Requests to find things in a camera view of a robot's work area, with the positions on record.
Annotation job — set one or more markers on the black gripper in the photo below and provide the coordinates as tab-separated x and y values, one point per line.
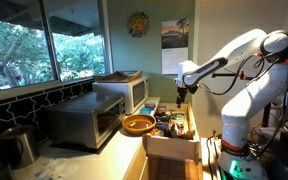
182	91

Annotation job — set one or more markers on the woven wicker basket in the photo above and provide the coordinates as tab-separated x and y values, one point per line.
139	124

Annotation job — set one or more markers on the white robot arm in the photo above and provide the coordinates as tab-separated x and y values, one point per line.
235	157

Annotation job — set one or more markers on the white microwave oven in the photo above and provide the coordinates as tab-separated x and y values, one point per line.
135	92

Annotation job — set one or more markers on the silver toaster oven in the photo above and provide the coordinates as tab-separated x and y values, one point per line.
87	121

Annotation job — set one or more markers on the pink small bowl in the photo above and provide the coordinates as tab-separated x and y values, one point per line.
150	105

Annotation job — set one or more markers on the blue small bowl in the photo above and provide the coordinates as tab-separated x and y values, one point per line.
145	110

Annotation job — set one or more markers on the open wooden drawer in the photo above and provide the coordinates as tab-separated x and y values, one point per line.
175	134

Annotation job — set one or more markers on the flat tray on microwave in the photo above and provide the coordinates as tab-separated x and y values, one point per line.
118	76

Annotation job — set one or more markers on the wall calendar with landscape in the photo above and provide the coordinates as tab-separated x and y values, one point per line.
174	44

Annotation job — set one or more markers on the sun wall decoration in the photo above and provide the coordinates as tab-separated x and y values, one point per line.
138	24

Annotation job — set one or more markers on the window frame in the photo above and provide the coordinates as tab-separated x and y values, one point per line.
47	43

